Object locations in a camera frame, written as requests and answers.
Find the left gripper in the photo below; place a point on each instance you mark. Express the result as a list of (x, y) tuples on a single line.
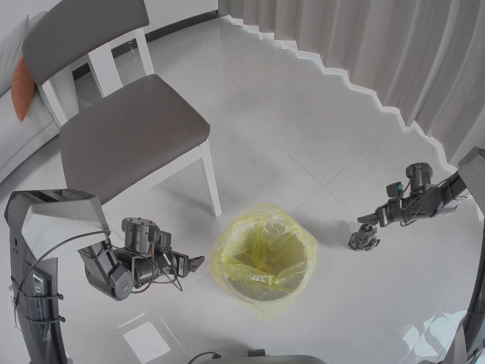
[(180, 267)]

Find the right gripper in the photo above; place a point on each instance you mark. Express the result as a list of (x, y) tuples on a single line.
[(390, 214)]

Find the yellow plastic bag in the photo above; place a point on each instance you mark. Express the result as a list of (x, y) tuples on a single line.
[(235, 241)]

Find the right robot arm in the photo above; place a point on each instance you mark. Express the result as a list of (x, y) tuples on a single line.
[(439, 199)]

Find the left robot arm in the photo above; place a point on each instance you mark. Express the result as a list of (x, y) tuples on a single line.
[(57, 210)]

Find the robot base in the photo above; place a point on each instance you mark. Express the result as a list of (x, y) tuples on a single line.
[(265, 359)]

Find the crumpled black plastic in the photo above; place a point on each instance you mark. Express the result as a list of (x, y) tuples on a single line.
[(363, 241)]

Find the white trash bin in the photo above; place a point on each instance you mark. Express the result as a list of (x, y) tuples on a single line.
[(261, 297)]

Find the grey padded white chair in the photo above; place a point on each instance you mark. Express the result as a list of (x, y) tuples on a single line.
[(132, 135)]

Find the grey-beige curtain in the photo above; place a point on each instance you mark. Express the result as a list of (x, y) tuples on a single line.
[(379, 32)]

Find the pale grey sofa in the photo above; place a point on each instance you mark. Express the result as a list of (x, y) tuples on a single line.
[(15, 142)]

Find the orange cushion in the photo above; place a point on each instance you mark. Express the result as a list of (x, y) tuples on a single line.
[(22, 89)]

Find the grey cushion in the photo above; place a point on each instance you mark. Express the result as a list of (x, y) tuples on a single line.
[(9, 51)]

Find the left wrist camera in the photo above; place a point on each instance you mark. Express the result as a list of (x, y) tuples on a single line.
[(165, 240)]

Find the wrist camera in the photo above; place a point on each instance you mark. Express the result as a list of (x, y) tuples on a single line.
[(165, 240), (393, 190)]

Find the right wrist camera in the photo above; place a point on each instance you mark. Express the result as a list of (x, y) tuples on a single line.
[(393, 190)]

